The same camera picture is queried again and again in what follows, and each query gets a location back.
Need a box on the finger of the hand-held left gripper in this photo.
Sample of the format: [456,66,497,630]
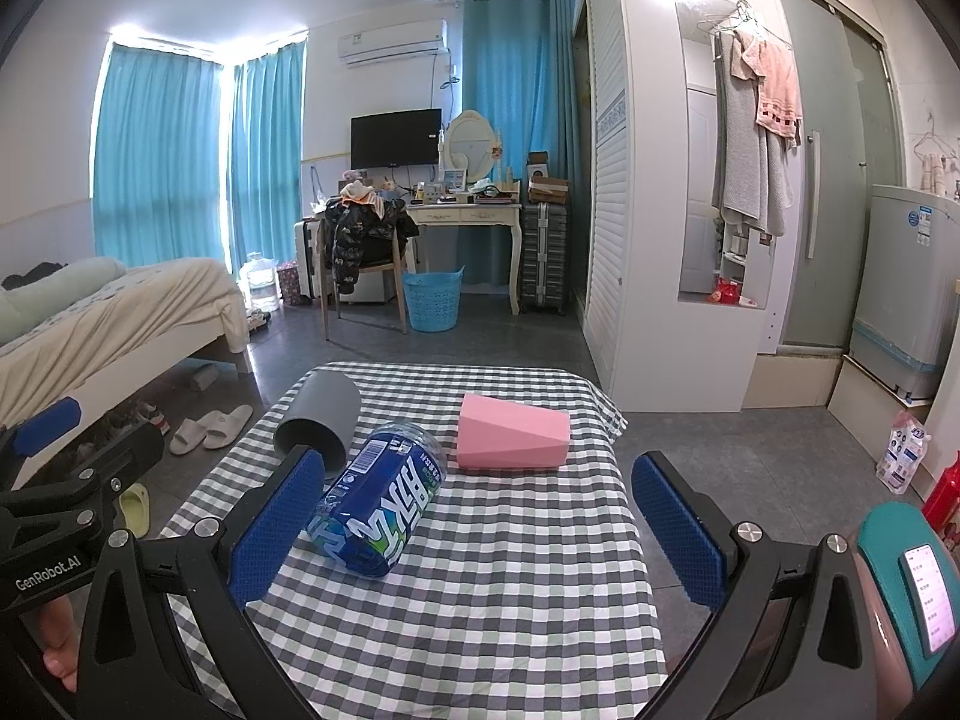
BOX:
[0,396,83,492]
[11,422,166,522]

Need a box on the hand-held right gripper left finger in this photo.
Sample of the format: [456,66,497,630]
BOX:
[73,444,353,720]

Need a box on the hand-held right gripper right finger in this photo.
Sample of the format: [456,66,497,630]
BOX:
[631,451,863,720]

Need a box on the blue labelled clear plastic cup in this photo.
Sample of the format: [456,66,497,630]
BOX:
[306,422,449,579]

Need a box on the grey cup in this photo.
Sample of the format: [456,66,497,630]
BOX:
[274,371,363,476]

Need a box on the pink faceted cup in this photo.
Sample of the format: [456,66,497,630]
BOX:
[456,392,572,472]

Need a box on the person's left hand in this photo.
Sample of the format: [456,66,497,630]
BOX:
[34,591,80,695]

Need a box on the yellow green slipper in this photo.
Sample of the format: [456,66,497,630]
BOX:
[118,483,152,539]

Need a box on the white slipper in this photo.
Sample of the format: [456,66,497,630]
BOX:
[168,411,227,455]
[202,404,255,452]

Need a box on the bed with beige sheet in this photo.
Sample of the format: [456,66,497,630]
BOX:
[0,256,257,488]

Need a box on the pale green pillow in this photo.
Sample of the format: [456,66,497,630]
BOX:
[0,257,128,346]

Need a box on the grey white checkered tablecloth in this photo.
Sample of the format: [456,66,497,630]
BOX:
[156,362,670,720]

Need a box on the clear water jug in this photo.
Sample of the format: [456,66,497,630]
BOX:
[241,250,281,313]

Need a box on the smartphone in teal case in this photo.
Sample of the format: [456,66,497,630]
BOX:
[856,501,960,692]

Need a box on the white detergent bag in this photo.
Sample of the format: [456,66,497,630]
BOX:
[875,410,930,490]

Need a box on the red plastic container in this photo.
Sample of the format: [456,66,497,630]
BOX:
[920,451,960,535]

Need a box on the white suitcase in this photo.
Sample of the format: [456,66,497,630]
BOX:
[293,217,326,302]

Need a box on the blue plastic laundry basket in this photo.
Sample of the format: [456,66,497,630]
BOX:
[402,265,467,335]

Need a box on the wooden chair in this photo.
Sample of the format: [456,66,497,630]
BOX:
[318,221,410,343]

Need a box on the wide teal curtain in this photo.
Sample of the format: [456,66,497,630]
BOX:
[91,41,227,272]

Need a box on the black jacket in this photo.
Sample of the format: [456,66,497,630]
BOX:
[322,201,420,296]

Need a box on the silver suitcase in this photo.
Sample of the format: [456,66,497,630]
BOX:
[519,201,572,317]

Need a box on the white washing machine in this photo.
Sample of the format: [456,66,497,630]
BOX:
[847,183,960,403]

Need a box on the narrow teal curtain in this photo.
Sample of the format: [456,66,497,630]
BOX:
[223,43,308,305]

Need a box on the cream dressing table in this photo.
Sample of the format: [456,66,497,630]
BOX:
[405,195,524,317]

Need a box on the grey towel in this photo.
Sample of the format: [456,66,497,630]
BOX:
[710,30,797,236]

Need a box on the white louvered wardrobe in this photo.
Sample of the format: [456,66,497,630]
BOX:
[572,0,775,415]

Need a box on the frosted glass sliding door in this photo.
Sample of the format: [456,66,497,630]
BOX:
[771,0,910,355]

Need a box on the black television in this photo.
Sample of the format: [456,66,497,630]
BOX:
[349,109,443,169]

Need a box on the white oval mirror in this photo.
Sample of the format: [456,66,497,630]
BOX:
[439,109,500,188]

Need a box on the tall teal curtain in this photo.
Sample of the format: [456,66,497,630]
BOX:
[460,0,583,290]

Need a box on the pink towel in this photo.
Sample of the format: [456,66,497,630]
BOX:
[730,28,804,140]

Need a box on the white air conditioner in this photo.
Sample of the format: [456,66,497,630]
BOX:
[336,19,450,68]

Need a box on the wire clothes hanger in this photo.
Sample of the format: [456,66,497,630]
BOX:
[910,114,960,197]

